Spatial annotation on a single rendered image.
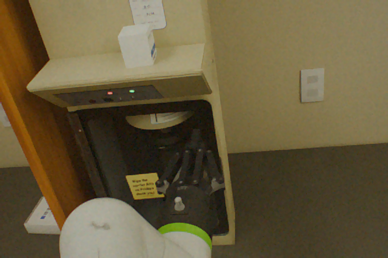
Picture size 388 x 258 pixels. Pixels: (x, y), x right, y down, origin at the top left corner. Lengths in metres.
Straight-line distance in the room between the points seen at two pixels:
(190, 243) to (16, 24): 0.55
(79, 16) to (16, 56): 0.15
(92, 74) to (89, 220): 0.33
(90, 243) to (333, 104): 1.06
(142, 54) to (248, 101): 0.68
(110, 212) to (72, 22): 0.44
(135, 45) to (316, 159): 0.83
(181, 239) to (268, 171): 0.77
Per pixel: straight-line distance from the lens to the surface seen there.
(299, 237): 1.15
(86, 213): 0.51
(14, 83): 0.86
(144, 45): 0.72
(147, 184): 0.99
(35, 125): 0.91
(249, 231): 1.16
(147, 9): 0.79
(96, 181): 1.02
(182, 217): 0.64
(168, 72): 0.70
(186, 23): 0.78
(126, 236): 0.48
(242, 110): 1.37
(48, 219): 1.32
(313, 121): 1.41
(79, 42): 0.85
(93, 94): 0.79
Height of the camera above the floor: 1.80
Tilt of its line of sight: 33 degrees down
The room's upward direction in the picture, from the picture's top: 10 degrees counter-clockwise
